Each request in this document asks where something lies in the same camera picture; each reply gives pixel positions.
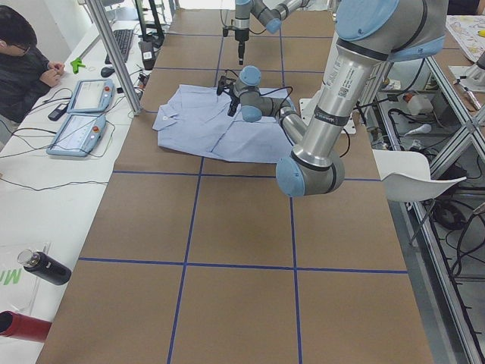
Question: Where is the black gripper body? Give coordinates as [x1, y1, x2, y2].
[230, 95, 240, 108]
[234, 28, 248, 42]

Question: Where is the aluminium frame post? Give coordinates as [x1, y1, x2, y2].
[85, 0, 142, 115]

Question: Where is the upper teach pendant tablet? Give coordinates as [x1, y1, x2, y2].
[67, 78, 115, 113]

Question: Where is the red bottle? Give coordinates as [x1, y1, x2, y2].
[1, 311, 52, 343]

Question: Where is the lower teach pendant tablet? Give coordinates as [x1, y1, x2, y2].
[46, 113, 106, 157]

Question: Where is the blue striped button shirt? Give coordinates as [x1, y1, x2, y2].
[152, 84, 292, 164]

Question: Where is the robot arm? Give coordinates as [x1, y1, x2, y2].
[223, 0, 309, 65]
[217, 1, 449, 197]

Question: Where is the black water bottle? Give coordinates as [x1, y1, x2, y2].
[17, 249, 71, 286]

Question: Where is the black phone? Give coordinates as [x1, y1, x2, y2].
[48, 103, 68, 121]

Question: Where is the white plastic chair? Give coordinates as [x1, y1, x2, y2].
[372, 149, 466, 202]

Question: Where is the green plastic tool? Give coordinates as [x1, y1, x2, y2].
[70, 58, 86, 74]

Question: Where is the black computer mouse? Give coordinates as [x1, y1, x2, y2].
[100, 67, 115, 78]

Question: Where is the seated person in black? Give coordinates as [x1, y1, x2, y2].
[1, 5, 64, 123]

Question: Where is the black keyboard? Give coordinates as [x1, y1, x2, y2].
[113, 29, 133, 62]

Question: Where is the teach pendant tablet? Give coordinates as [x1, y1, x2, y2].
[67, 78, 115, 113]
[46, 113, 106, 157]

